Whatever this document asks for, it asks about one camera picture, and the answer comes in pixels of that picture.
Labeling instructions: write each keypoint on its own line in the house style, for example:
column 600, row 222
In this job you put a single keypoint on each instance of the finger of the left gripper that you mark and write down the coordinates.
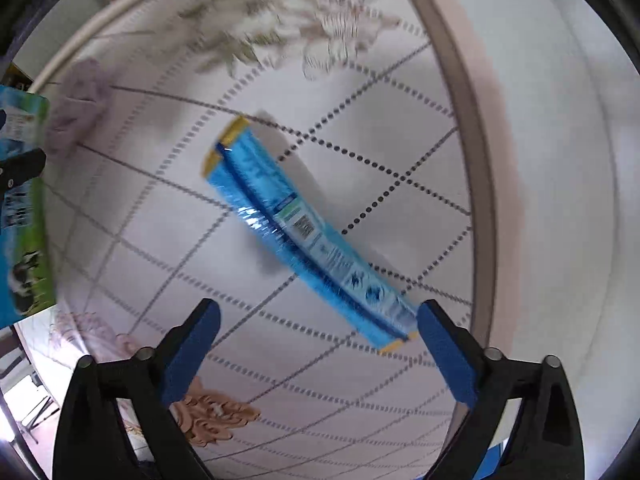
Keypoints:
column 18, row 169

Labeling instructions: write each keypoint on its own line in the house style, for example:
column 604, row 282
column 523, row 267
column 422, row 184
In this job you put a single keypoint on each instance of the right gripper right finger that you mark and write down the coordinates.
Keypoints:
column 545, row 441

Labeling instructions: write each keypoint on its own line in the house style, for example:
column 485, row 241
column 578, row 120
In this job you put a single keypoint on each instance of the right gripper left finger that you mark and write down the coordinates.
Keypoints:
column 91, row 441

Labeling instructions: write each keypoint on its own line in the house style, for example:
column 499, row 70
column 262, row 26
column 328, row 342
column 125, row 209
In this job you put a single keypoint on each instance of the light blue tissue pack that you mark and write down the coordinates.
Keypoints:
column 27, row 285

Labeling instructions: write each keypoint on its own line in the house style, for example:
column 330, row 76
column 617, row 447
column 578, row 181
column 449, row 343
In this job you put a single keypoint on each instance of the purple knitted cloth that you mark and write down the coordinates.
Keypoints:
column 83, row 97

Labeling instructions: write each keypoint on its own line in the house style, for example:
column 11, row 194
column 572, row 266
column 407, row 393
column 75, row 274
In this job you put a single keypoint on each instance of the long blue packet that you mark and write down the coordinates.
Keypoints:
column 268, row 202

